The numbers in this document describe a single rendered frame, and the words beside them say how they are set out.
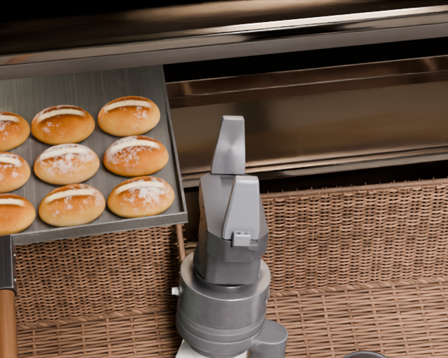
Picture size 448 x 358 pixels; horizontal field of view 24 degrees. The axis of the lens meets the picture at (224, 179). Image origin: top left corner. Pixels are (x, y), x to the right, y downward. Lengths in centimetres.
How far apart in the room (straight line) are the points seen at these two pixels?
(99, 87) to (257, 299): 81
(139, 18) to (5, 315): 46
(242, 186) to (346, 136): 104
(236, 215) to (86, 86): 87
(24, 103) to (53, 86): 6
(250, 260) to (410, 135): 105
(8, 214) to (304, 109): 59
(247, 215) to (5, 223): 70
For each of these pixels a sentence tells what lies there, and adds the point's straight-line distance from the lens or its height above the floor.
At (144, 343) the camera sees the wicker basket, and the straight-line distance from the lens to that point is 212.
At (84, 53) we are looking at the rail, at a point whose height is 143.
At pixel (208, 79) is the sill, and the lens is 173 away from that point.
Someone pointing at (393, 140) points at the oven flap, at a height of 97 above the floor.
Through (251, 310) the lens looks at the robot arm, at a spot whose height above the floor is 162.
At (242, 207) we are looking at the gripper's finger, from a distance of 89.
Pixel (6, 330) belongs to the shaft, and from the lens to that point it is 146.
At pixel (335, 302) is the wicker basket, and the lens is 217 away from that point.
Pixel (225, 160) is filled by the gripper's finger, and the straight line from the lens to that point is 99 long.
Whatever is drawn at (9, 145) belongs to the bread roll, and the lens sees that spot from 165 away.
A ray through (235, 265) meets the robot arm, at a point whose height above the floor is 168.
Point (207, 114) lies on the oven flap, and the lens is 183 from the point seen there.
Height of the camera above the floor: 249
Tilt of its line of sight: 55 degrees down
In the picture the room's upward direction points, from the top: straight up
